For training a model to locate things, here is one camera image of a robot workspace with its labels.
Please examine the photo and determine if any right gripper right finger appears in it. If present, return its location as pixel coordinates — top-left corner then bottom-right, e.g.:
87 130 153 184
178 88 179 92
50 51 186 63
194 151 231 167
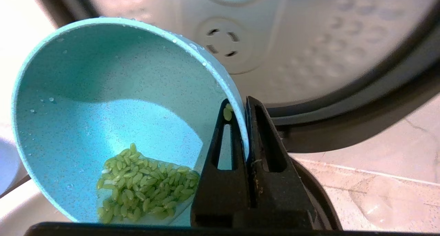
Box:
245 96 317 229

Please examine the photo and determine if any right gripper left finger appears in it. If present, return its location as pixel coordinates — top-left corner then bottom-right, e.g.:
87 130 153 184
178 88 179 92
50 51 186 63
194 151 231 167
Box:
190 98 255 228

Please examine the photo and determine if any teal plastic bowl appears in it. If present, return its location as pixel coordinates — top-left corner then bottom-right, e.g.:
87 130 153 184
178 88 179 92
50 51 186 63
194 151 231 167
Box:
11 17 249 227

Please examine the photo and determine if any black rice cooker lid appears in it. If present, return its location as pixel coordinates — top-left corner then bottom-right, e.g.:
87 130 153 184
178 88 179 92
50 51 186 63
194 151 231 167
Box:
29 0 440 154

